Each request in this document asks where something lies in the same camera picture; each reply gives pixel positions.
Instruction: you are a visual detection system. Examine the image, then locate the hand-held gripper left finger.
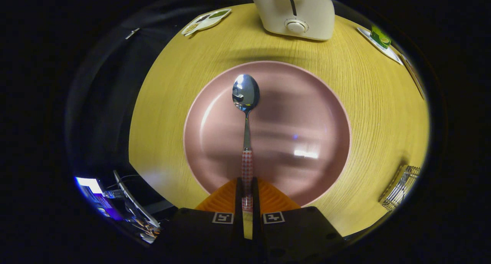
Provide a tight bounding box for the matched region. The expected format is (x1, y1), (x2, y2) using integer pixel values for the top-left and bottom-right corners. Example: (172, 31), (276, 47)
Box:
(163, 177), (244, 257)

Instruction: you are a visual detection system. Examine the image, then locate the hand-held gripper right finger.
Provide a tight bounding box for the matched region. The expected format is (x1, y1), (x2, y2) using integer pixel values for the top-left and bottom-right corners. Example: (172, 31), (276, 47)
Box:
(253, 177), (344, 257)

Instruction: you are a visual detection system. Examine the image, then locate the spoon with checked handle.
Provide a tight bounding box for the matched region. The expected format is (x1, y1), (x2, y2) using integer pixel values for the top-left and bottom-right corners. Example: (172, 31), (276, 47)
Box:
(232, 74), (260, 213)

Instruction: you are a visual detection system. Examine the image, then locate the white flat panel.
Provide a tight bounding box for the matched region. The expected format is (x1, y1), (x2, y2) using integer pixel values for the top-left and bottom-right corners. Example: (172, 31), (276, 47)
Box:
(112, 170), (161, 228)

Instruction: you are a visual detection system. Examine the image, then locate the pink plate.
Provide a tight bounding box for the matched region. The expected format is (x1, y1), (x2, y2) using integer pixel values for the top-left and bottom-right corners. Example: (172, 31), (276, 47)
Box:
(183, 61), (351, 208)

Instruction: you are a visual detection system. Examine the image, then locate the plate of food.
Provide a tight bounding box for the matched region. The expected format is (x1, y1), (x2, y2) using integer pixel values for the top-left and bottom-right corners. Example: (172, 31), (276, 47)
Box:
(401, 54), (426, 100)

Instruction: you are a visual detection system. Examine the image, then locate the white coaster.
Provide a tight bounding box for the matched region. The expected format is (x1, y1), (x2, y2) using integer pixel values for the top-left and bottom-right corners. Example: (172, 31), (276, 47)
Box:
(357, 27), (403, 65)

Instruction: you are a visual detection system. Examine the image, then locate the green label drink bottle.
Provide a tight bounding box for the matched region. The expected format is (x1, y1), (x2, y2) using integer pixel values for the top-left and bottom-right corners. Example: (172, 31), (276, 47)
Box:
(369, 24), (392, 50)

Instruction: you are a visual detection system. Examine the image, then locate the white divided sauce dish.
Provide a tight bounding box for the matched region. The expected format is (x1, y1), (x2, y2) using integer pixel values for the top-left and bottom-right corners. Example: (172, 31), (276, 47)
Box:
(181, 8), (232, 37)

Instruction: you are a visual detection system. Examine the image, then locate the cream toaster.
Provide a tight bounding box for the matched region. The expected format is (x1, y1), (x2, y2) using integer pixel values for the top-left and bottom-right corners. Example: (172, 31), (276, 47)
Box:
(246, 0), (335, 41)

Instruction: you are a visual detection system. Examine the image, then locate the metal wire basket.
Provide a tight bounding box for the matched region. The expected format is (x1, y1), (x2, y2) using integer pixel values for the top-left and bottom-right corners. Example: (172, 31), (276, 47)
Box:
(379, 164), (420, 211)

